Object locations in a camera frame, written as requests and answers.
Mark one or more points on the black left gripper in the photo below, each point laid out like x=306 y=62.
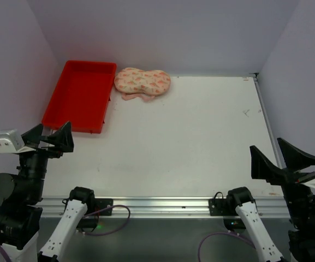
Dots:
x=43 y=152

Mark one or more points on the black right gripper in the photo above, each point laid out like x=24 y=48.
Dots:
x=292 y=178

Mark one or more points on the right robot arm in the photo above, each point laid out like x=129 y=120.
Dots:
x=300 y=226

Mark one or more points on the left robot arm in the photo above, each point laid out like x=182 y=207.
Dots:
x=20 y=193

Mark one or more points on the red plastic tray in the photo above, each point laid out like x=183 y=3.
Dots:
x=81 y=96

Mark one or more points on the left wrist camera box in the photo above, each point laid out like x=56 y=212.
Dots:
x=10 y=141

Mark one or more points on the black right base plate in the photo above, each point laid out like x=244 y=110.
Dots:
x=218 y=205

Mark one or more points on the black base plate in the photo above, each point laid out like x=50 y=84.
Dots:
x=100 y=204
x=218 y=205

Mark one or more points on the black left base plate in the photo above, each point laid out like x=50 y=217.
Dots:
x=100 y=204

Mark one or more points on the aluminium front rail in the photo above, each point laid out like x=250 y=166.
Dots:
x=168 y=207

